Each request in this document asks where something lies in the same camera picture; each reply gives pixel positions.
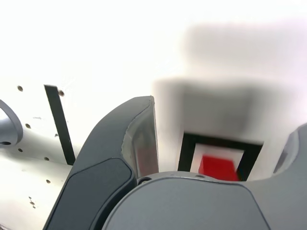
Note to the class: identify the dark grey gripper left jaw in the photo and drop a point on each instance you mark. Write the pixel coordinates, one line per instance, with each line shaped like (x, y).
(100, 167)

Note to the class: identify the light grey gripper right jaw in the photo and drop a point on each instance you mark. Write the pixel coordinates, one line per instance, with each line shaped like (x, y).
(192, 206)

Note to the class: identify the red cube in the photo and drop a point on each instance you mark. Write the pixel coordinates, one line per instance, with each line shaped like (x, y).
(216, 167)

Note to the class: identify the black tape square outline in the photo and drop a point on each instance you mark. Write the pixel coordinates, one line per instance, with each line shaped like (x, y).
(185, 153)

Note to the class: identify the black tape strip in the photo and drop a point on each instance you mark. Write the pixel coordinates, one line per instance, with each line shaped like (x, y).
(60, 124)

